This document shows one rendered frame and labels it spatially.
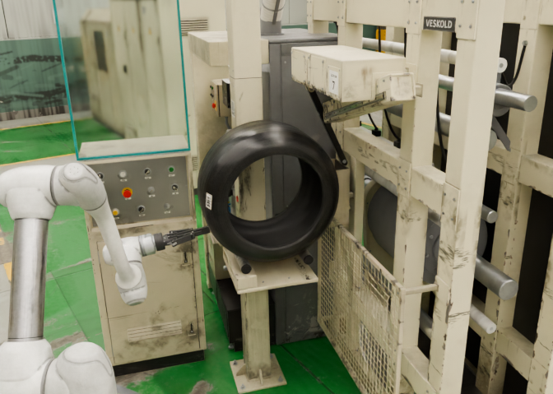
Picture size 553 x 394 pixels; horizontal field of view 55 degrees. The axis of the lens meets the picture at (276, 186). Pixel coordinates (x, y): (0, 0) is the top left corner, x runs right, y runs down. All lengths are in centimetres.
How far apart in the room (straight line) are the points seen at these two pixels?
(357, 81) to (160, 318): 179
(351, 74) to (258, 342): 162
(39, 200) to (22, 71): 912
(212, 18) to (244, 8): 321
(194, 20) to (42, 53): 576
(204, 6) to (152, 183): 306
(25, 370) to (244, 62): 148
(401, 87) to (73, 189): 113
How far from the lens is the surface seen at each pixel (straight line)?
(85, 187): 179
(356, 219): 275
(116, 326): 311
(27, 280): 183
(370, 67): 195
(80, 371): 173
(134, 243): 229
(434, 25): 197
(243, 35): 242
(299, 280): 241
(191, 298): 305
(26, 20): 1094
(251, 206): 260
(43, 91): 1099
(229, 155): 214
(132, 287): 219
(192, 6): 553
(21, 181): 185
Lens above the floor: 199
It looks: 19 degrees down
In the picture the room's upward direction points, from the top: 1 degrees counter-clockwise
